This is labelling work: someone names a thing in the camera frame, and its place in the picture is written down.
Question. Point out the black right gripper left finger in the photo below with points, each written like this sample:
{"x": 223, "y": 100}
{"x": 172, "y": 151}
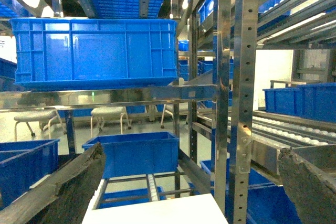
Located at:
{"x": 64, "y": 196}

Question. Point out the large ribbed blue crate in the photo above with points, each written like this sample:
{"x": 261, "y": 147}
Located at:
{"x": 58, "y": 54}

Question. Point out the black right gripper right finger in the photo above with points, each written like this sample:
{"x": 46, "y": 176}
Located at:
{"x": 311, "y": 190}

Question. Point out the steel rack upright post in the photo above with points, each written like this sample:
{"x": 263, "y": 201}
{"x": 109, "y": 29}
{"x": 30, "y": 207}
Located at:
{"x": 245, "y": 34}

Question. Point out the blue bin behind table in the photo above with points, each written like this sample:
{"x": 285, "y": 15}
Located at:
{"x": 138, "y": 153}

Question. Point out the grey stool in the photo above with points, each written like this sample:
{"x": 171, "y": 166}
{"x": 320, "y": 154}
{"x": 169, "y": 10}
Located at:
{"x": 109, "y": 112}

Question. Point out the white table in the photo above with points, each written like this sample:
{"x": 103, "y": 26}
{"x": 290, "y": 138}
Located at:
{"x": 192, "y": 209}

